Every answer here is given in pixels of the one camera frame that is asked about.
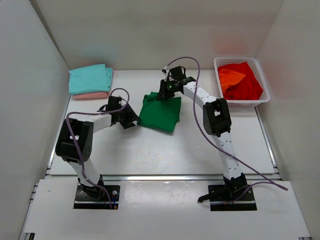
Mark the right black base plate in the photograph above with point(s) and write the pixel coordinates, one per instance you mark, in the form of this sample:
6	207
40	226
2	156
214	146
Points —
222	200

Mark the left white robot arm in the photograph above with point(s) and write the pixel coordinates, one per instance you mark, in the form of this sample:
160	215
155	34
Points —
75	141

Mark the red t shirt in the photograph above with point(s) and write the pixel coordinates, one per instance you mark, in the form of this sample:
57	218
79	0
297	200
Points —
248	88

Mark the aluminium table rail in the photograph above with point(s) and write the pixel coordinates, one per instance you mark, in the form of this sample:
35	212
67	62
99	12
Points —
253	177

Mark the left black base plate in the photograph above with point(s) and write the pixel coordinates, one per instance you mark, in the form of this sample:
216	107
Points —
94	198

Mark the folded pink t shirt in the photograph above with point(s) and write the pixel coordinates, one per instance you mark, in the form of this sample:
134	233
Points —
91	96

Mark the folded teal t shirt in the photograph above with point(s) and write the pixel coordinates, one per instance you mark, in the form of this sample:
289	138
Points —
90	79

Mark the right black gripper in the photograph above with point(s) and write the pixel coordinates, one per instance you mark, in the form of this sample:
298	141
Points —
163	94

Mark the orange t shirt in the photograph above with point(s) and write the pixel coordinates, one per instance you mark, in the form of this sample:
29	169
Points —
229	78

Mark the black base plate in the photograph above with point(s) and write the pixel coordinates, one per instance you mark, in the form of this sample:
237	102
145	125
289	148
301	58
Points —
94	198
222	200

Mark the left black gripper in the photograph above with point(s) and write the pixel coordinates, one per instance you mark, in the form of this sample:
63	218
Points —
131	117

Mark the green t shirt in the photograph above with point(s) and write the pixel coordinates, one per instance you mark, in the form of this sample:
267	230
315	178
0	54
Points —
161	115

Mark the white plastic basket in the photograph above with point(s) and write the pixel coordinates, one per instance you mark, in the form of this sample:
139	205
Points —
257	71

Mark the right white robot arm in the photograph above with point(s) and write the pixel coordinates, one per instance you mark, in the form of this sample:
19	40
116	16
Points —
217	123

